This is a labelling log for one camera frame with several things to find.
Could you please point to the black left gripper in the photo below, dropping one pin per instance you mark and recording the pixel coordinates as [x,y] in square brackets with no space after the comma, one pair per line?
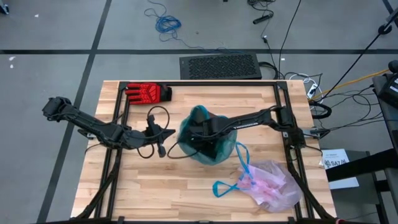
[152,130]

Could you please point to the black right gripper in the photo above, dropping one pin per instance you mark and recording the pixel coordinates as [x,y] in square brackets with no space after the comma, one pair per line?
[206,137]

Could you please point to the teal cloth bag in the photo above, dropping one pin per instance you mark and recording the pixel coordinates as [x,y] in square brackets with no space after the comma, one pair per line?
[186,146]

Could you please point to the clear plastic trash bag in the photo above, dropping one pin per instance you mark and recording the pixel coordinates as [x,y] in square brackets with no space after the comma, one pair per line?
[270,186]

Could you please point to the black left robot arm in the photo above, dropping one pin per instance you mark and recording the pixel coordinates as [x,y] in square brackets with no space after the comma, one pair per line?
[90,126]

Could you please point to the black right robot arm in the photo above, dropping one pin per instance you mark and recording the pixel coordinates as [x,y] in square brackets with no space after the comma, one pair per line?
[273,119]

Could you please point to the red and black glove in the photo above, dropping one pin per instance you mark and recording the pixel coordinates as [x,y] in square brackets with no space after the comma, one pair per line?
[146,92]

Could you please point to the black perforated metal case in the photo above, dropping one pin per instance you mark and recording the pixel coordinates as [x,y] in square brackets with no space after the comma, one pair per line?
[217,67]

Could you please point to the white power strip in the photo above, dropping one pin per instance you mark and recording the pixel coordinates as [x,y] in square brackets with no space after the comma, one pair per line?
[312,91]

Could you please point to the white printed paper sign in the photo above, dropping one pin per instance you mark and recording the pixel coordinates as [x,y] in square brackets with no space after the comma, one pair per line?
[334,157]

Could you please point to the black side beam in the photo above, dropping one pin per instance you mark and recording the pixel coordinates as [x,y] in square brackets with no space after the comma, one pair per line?
[367,165]

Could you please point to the grey side cabinet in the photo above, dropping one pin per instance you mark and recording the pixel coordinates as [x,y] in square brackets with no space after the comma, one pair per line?
[357,202]

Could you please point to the black stand pole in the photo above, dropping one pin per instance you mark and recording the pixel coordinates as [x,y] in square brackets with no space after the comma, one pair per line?
[357,59]

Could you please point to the grey side table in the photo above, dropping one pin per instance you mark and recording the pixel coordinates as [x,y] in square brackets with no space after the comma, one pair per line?
[391,140]

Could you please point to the black desk device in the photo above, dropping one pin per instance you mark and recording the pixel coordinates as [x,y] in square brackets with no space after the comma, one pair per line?
[390,90]

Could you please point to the dark floor object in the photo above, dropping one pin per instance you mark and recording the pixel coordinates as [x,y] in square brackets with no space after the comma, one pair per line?
[3,9]

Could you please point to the black metal table frame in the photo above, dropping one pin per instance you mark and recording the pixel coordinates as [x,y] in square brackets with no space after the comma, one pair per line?
[217,83]

